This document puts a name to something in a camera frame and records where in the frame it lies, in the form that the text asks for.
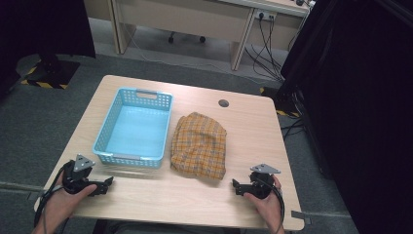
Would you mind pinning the person's right hand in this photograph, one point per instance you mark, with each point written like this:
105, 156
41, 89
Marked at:
269, 208

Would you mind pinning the light blue plastic basket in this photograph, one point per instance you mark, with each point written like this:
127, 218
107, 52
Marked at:
136, 130

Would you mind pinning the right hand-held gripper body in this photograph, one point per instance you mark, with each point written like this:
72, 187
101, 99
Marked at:
261, 187

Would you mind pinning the small black curtain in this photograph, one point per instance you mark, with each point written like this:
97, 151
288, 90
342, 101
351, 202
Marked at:
42, 26

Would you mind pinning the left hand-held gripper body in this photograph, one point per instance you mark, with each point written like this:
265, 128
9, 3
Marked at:
75, 182

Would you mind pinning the white power socket strip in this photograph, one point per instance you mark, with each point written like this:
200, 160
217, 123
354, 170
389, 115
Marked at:
265, 15

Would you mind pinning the grey tape strip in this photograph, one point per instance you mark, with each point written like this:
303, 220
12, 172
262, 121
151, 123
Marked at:
300, 216

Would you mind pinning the orange plaid cloth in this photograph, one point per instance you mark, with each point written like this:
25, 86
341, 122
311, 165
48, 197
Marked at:
198, 146

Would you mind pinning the person's dark lap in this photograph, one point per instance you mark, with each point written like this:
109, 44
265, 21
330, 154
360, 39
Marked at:
162, 228

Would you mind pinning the black chair caster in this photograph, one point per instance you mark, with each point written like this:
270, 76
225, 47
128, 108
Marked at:
202, 39
171, 39

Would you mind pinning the person's left hand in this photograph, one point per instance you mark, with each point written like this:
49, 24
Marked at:
63, 204

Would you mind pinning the large black curtain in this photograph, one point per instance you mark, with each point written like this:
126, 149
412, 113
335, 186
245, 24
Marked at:
357, 113

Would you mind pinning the black stand base striped tape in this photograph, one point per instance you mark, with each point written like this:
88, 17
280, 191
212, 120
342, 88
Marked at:
52, 73

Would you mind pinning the grey round table grommet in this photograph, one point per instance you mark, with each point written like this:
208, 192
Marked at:
223, 103

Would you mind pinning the beige office desk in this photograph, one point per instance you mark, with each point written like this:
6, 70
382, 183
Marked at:
181, 19

